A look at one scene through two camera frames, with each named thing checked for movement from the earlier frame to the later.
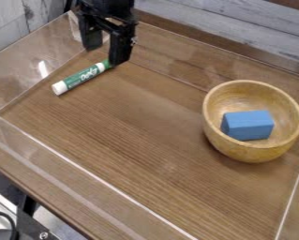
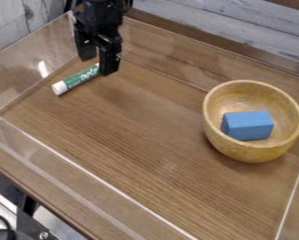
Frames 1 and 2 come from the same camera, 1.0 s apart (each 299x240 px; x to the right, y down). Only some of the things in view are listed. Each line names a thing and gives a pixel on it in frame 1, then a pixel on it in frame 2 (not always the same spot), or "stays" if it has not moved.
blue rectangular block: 249,125 stays
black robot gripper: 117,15 to 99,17
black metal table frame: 30,229 stays
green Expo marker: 90,71 stays
